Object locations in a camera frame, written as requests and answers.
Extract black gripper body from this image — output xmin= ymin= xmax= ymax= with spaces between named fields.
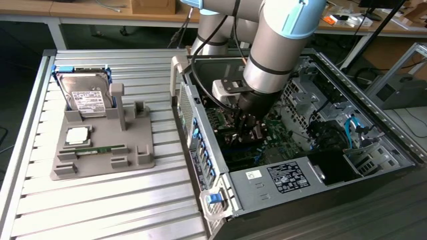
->
xmin=237 ymin=91 xmax=281 ymax=120

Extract graphics card with fan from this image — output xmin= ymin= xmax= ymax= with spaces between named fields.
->
xmin=215 ymin=126 xmax=269 ymax=151

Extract green motherboard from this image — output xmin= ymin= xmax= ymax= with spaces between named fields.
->
xmin=203 ymin=99 xmax=303 ymax=173

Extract silver chipset heatsink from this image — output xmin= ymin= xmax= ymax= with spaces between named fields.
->
xmin=266 ymin=147 xmax=286 ymax=161

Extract grey power supply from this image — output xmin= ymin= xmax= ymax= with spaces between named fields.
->
xmin=229 ymin=149 xmax=365 ymax=213

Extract blue case latch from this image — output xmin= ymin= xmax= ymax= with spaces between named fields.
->
xmin=204 ymin=192 xmax=225 ymax=205

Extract grey metal disk bay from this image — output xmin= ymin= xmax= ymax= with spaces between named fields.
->
xmin=342 ymin=142 xmax=417 ymax=179

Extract orange box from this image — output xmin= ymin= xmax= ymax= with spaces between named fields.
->
xmin=326 ymin=14 xmax=350 ymax=26

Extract black open PC case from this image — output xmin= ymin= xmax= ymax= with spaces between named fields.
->
xmin=170 ymin=53 xmax=427 ymax=240

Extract grey computer tower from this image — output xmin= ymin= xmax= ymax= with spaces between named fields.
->
xmin=365 ymin=73 xmax=427 ymax=111

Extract green RAM stick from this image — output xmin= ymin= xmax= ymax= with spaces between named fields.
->
xmin=74 ymin=145 xmax=115 ymax=155

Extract grey parts rack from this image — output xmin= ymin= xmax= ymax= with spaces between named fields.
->
xmin=50 ymin=83 xmax=158 ymax=181

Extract white box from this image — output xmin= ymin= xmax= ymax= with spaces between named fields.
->
xmin=346 ymin=15 xmax=374 ymax=28

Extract black stand pole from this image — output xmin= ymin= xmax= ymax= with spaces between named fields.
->
xmin=339 ymin=0 xmax=409 ymax=76

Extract silver CPU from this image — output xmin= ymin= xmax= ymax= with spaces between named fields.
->
xmin=64 ymin=126 xmax=92 ymax=146

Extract silver hard disk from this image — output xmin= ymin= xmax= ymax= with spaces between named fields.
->
xmin=55 ymin=72 xmax=111 ymax=118

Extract cardboard box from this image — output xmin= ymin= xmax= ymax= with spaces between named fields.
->
xmin=130 ymin=0 xmax=178 ymax=15

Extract black monitor with stand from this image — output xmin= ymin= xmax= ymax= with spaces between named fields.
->
xmin=358 ymin=0 xmax=407 ymax=21

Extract blue disk carrier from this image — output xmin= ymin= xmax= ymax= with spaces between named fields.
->
xmin=51 ymin=64 xmax=116 ymax=111

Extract brown cardboard piece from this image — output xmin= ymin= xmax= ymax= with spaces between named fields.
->
xmin=403 ymin=2 xmax=427 ymax=25

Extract long wooden desk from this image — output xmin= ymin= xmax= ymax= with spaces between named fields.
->
xmin=0 ymin=0 xmax=427 ymax=51

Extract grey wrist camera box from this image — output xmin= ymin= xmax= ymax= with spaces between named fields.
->
xmin=213 ymin=79 xmax=251 ymax=104

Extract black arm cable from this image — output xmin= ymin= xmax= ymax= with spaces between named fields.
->
xmin=168 ymin=7 xmax=250 ymax=112

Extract blue SATA wire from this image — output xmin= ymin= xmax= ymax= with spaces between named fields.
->
xmin=345 ymin=116 xmax=363 ymax=151

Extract aluminium profile frame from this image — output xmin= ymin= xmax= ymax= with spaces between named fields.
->
xmin=379 ymin=41 xmax=427 ymax=83

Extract grey cable with plug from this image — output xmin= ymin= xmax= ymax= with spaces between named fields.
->
xmin=94 ymin=0 xmax=122 ymax=13

